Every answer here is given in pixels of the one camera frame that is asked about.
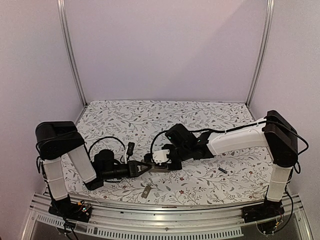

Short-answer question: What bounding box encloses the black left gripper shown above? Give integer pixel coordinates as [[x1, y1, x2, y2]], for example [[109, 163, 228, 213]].
[[101, 160, 151, 181]]

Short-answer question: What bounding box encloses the white remote control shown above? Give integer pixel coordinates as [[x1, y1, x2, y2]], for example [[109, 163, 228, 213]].
[[147, 164, 170, 173]]

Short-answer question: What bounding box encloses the grey battery compartment cover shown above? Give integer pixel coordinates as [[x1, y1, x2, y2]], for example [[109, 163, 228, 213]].
[[141, 185, 152, 199]]

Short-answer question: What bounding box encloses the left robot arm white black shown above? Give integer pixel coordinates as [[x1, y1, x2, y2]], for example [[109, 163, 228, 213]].
[[35, 121, 152, 217]]

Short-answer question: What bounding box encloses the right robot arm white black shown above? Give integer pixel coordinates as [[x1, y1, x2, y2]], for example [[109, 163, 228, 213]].
[[165, 110, 299, 218]]

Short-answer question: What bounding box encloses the black battery front right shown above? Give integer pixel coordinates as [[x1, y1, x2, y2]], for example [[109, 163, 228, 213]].
[[218, 167, 228, 174]]

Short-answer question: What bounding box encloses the floral patterned table mat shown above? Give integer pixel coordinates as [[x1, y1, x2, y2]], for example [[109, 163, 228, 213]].
[[62, 100, 272, 206]]

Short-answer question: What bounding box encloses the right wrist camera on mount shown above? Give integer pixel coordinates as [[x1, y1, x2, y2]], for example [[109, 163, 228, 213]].
[[143, 149, 172, 167]]

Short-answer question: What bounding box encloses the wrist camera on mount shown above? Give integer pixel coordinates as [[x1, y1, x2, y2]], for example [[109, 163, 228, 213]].
[[122, 142, 135, 164], [143, 149, 172, 167]]

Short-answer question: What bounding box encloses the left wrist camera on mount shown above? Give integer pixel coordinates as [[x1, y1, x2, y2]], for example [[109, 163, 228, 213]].
[[122, 142, 135, 164]]

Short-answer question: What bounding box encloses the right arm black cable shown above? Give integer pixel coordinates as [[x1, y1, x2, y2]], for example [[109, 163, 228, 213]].
[[149, 129, 171, 158]]

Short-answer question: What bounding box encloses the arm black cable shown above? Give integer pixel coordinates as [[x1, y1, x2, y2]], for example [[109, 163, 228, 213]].
[[149, 129, 171, 158], [88, 136, 128, 161]]

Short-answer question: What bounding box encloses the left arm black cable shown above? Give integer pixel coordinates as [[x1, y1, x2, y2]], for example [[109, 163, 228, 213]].
[[88, 136, 128, 161]]

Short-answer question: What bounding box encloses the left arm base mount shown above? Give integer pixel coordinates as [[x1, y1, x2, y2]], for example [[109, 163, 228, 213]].
[[48, 196, 92, 223]]

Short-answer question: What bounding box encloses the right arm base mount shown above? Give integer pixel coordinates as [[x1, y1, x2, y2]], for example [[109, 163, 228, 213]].
[[241, 199, 285, 223]]

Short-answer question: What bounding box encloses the front aluminium rail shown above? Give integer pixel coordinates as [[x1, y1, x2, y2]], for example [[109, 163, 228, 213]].
[[22, 192, 312, 239]]

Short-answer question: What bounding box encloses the white slotted cable duct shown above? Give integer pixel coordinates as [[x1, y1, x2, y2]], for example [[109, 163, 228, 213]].
[[35, 207, 245, 240]]

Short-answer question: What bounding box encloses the left aluminium frame post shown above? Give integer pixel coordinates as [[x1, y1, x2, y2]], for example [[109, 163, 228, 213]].
[[56, 0, 88, 108]]

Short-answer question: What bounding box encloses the aluminium frame post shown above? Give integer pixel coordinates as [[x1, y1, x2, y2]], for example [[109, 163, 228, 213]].
[[245, 0, 275, 108], [56, 0, 88, 108]]

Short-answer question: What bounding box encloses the right aluminium frame post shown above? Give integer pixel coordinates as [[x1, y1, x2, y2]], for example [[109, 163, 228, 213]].
[[245, 0, 275, 108]]

